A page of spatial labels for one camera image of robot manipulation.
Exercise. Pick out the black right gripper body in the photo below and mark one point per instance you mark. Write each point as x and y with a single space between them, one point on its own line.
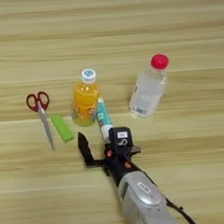
119 162

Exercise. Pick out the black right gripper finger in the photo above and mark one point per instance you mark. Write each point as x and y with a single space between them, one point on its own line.
136 149
85 149

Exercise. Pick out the teal and white glue stick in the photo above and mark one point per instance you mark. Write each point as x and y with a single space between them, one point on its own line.
103 116

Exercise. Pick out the orange juice bottle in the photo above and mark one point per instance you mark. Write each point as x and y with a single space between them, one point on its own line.
84 101

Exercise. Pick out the clear bottle with red cap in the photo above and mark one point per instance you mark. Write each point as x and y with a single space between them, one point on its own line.
148 90

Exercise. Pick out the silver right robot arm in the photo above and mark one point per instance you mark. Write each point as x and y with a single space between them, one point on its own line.
144 203

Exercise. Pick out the black box with white label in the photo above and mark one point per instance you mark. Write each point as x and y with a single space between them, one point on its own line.
120 138

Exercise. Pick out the green rectangular block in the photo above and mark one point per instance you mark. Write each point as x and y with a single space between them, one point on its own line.
62 128

